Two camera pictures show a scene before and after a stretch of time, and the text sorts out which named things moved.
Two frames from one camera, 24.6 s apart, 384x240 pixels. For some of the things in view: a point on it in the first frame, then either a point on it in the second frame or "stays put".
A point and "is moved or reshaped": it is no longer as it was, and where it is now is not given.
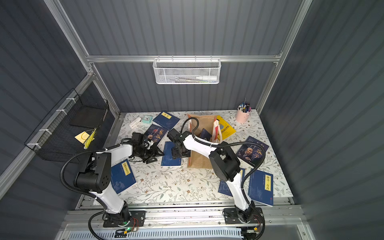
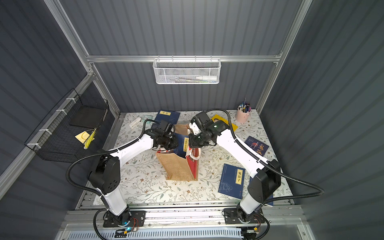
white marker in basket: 206,78 stays put
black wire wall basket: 71,130 stays put
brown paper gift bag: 211,123 is moved or reshaped
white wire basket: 187,71 stays put
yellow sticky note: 83,136 stays put
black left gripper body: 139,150 → 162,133
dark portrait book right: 252,152 stays put
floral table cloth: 187,155 stays put
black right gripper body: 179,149 → 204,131
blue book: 122,176 is moved or reshaped
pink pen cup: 243,113 stays put
